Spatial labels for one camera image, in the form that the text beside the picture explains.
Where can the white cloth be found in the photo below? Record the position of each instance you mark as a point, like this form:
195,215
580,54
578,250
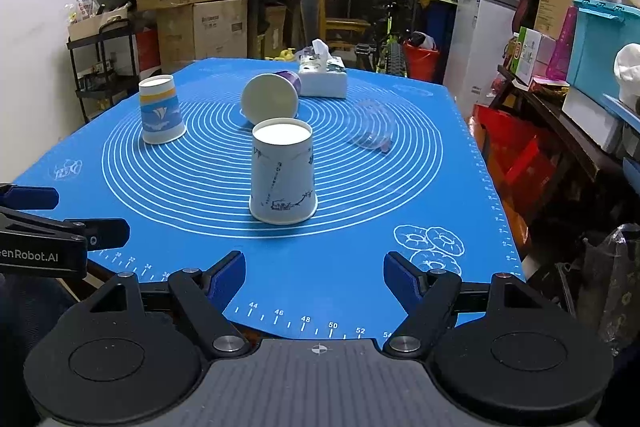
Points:
629,72

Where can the large brown cardboard box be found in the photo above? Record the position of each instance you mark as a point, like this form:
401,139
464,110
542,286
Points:
202,34

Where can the yellow toy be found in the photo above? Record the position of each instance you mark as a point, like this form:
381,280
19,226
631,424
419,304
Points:
281,55

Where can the white chest freezer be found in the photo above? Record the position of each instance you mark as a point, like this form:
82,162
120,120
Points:
475,42

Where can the yellow wooden chair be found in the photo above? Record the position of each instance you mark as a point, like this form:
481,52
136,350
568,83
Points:
340,27

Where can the small cardboard box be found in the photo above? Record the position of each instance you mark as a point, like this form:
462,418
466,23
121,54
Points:
92,24

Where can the clear plastic cup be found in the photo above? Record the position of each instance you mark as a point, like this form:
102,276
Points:
372,127

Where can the white tissue box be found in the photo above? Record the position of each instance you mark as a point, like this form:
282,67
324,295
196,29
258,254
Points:
322,82

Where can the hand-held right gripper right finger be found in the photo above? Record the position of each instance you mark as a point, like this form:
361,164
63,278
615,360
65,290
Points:
400,278

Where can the blue silicone baking mat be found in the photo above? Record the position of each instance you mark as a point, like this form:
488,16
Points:
360,207

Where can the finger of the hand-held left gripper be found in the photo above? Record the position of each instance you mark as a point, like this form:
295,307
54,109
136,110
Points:
30,197
102,233

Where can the black shelf cart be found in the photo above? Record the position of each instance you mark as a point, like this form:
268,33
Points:
85,72

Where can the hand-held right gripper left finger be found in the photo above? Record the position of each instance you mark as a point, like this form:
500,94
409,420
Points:
227,278

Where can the white branch print paper cup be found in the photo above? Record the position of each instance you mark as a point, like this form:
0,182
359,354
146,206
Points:
282,172

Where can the green white carton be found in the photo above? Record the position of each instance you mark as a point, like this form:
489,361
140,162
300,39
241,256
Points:
530,54

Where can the light blue storage bin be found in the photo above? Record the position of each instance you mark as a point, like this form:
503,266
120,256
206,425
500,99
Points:
597,49

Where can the red bag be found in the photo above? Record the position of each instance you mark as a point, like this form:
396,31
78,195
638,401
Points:
510,147

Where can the clear crumpled plastic bag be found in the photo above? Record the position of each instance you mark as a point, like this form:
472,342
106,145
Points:
615,287

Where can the black bicycle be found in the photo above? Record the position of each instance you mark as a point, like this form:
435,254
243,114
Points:
387,7

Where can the white flat box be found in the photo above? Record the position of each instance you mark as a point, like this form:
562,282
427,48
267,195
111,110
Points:
590,119

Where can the blue orange sailboat paper cup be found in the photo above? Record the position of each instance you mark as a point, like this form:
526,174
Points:
161,113

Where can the purple paper cup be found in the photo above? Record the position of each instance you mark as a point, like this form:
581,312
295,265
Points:
267,99

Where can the pink plastic package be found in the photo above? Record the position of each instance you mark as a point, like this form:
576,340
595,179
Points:
562,47

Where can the red bucket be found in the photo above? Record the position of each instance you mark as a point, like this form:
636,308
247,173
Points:
421,59

